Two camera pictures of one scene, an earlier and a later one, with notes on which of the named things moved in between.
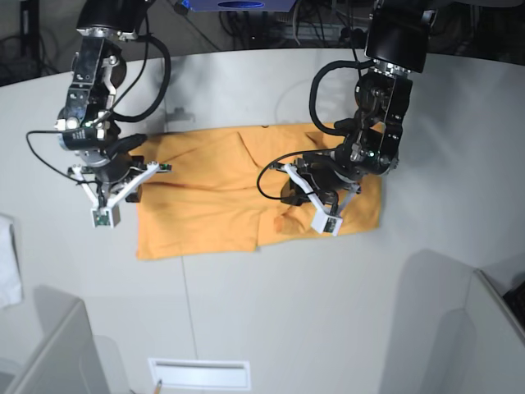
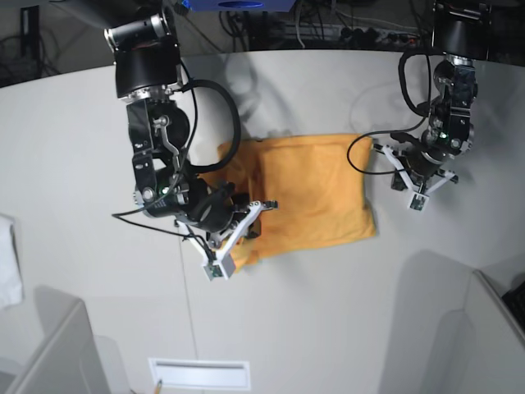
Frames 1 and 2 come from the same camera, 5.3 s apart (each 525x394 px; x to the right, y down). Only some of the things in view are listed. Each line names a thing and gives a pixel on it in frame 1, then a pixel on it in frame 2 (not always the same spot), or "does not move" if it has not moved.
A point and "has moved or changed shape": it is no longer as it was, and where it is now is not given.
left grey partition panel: x=67 y=360 does not move
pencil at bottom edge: x=158 y=387 does not move
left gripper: x=120 y=162 → x=214 y=208
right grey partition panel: x=480 y=348 does not move
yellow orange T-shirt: x=222 y=194 has moved or changed shape
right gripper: x=321 y=170 → x=422 y=159
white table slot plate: x=201 y=373 does not move
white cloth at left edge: x=11 y=283 does not move
